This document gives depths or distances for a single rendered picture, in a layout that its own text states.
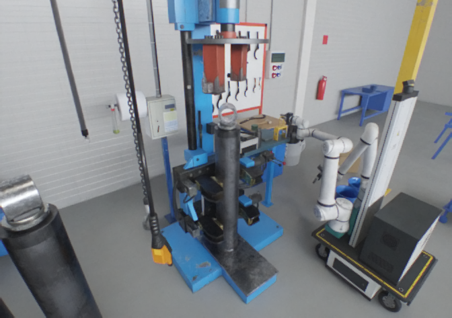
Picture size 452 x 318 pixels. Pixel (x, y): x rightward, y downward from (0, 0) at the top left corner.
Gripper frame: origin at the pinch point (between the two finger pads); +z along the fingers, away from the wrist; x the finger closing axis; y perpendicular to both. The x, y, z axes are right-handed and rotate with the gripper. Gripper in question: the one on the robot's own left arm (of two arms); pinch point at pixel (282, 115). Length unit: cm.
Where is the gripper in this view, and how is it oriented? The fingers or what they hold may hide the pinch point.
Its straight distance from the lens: 273.1
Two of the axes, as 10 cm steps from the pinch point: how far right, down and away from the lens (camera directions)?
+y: -8.0, 2.5, -5.4
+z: -6.0, -3.4, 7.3
